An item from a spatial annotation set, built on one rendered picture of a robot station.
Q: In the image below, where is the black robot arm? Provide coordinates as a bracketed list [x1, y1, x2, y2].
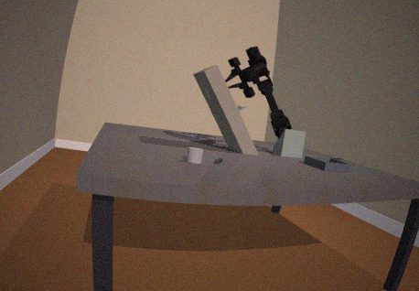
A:
[246, 47, 292, 138]

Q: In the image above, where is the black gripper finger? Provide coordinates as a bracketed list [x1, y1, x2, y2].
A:
[226, 68, 239, 82]
[229, 82, 245, 90]

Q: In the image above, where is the white cylinder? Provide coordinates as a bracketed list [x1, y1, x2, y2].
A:
[187, 147, 203, 164]

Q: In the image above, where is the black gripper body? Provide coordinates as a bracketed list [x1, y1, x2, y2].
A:
[228, 58, 259, 98]

